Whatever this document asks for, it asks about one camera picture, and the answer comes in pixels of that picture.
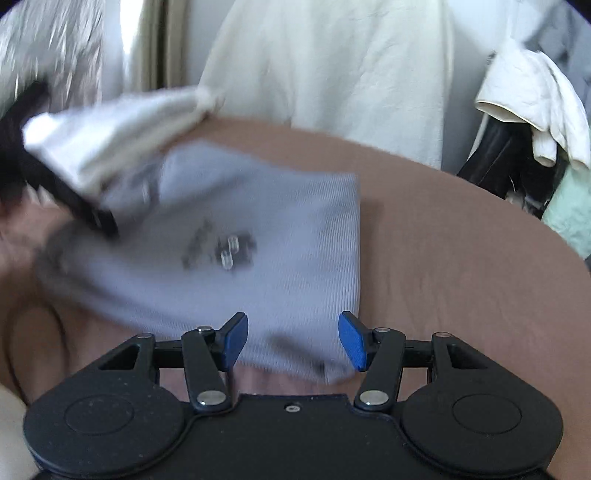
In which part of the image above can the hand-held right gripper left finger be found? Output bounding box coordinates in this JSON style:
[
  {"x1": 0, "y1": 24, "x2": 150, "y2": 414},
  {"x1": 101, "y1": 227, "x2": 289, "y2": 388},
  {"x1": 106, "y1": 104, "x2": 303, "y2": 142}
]
[{"x1": 98, "y1": 312, "x2": 249, "y2": 413}]

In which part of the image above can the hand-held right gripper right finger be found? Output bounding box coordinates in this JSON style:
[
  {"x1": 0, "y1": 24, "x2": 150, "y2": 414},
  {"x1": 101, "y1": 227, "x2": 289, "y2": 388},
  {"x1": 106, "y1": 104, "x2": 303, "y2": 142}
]
[{"x1": 338, "y1": 311, "x2": 488, "y2": 411}]

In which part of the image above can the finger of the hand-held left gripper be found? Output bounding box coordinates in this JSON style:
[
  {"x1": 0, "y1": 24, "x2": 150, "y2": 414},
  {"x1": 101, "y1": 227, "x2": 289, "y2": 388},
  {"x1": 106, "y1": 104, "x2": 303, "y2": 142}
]
[
  {"x1": 0, "y1": 80, "x2": 50, "y2": 139},
  {"x1": 21, "y1": 138, "x2": 122, "y2": 239}
]

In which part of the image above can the cream white cloth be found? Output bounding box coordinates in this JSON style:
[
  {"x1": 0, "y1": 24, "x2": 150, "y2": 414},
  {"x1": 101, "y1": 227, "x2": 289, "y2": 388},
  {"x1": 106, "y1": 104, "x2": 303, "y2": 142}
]
[{"x1": 22, "y1": 86, "x2": 223, "y2": 205}]

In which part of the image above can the lavender grey shirt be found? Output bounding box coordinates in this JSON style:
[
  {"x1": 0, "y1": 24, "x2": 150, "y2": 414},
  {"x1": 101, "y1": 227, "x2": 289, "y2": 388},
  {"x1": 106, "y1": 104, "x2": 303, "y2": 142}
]
[{"x1": 34, "y1": 143, "x2": 363, "y2": 385}]

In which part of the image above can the shiny grey cloth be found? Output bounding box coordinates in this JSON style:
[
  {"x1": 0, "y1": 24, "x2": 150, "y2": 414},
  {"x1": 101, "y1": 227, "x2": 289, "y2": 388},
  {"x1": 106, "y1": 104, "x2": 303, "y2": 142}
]
[{"x1": 0, "y1": 0, "x2": 106, "y2": 118}]

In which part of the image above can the beige curtain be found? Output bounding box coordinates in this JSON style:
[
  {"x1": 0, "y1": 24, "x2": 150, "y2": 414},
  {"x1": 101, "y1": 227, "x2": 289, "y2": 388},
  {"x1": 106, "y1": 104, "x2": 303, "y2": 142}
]
[{"x1": 136, "y1": 0, "x2": 191, "y2": 89}]

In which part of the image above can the black garment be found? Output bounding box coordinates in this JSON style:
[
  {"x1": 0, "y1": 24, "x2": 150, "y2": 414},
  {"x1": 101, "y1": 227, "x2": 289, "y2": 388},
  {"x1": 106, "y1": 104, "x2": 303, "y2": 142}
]
[{"x1": 456, "y1": 114, "x2": 570, "y2": 220}]

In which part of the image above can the mint green bag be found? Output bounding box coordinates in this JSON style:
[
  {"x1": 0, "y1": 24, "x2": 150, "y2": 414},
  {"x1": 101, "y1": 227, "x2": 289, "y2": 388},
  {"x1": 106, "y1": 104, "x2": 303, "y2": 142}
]
[{"x1": 541, "y1": 165, "x2": 591, "y2": 260}]

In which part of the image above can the white duvet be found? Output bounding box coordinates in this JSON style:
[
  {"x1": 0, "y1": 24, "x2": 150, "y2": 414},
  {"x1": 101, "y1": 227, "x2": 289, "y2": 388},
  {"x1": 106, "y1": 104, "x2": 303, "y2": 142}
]
[{"x1": 198, "y1": 0, "x2": 497, "y2": 172}]

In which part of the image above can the white jacket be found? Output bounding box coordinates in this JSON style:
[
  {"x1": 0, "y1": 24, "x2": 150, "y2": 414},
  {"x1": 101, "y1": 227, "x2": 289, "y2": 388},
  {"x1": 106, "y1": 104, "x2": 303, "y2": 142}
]
[{"x1": 475, "y1": 39, "x2": 591, "y2": 170}]

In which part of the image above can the grey garment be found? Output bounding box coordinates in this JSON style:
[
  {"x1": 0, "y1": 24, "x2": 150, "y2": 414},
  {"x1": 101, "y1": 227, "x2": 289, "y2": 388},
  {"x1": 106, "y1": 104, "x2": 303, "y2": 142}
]
[{"x1": 519, "y1": 0, "x2": 591, "y2": 81}]

